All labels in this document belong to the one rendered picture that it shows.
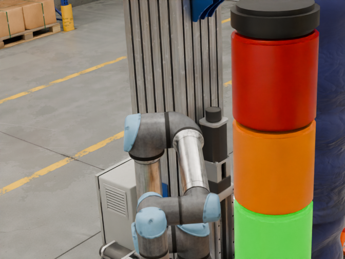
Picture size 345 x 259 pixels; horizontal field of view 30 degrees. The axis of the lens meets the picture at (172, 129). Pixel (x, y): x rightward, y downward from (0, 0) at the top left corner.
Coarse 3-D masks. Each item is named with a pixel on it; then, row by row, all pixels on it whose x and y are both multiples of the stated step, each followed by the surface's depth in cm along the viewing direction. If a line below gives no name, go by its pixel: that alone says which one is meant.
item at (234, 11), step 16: (240, 0) 37; (256, 0) 37; (272, 0) 37; (288, 0) 36; (304, 0) 36; (240, 16) 35; (256, 16) 34; (272, 16) 34; (288, 16) 34; (304, 16) 34; (240, 32) 36; (256, 32) 35; (272, 32) 34; (288, 32) 34; (304, 32) 35
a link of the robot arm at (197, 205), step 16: (176, 112) 202; (176, 128) 197; (192, 128) 195; (176, 144) 196; (192, 144) 190; (192, 160) 183; (192, 176) 177; (192, 192) 171; (208, 192) 173; (192, 208) 167; (208, 208) 167
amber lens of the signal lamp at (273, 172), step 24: (240, 144) 38; (264, 144) 37; (288, 144) 37; (312, 144) 38; (240, 168) 39; (264, 168) 38; (288, 168) 37; (312, 168) 39; (240, 192) 40; (264, 192) 38; (288, 192) 38; (312, 192) 40
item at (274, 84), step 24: (240, 48) 36; (264, 48) 35; (288, 48) 35; (312, 48) 35; (240, 72) 36; (264, 72) 35; (288, 72) 35; (312, 72) 36; (240, 96) 37; (264, 96) 36; (288, 96) 36; (312, 96) 37; (240, 120) 38; (264, 120) 36; (288, 120) 36; (312, 120) 37
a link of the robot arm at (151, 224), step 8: (144, 208) 162; (152, 208) 161; (136, 216) 159; (144, 216) 158; (152, 216) 158; (160, 216) 158; (136, 224) 159; (144, 224) 157; (152, 224) 156; (160, 224) 157; (144, 232) 157; (152, 232) 157; (160, 232) 158; (144, 240) 158; (152, 240) 158; (160, 240) 159; (144, 248) 159; (152, 248) 159; (160, 248) 159; (144, 256) 161; (152, 256) 160; (160, 256) 160
